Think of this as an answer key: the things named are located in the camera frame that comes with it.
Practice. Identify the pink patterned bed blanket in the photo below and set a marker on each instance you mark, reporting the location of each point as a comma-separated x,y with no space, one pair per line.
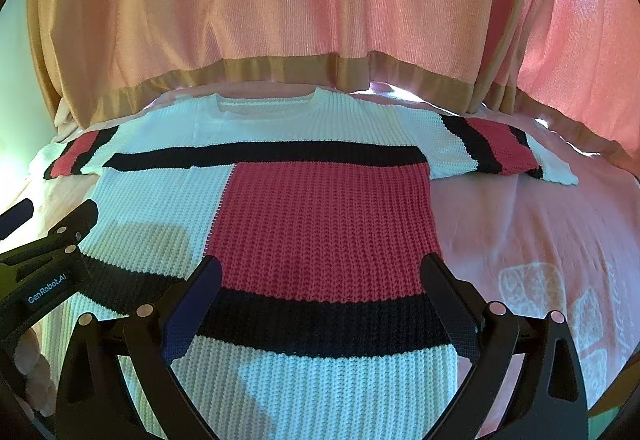
537,246

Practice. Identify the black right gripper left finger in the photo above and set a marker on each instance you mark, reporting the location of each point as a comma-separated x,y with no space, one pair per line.
93,399

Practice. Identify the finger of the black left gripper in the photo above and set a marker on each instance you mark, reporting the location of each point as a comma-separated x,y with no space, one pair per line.
15,216
75,226

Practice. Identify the person's left hand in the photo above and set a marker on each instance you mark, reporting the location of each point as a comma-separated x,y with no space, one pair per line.
40,390

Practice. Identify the white red black knit sweater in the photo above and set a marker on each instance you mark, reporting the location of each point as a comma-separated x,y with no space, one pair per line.
319,210

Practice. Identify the pink curtain with tan hem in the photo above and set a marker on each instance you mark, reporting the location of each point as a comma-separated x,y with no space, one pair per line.
572,62

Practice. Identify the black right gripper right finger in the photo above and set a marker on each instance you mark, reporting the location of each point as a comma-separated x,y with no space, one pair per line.
548,399

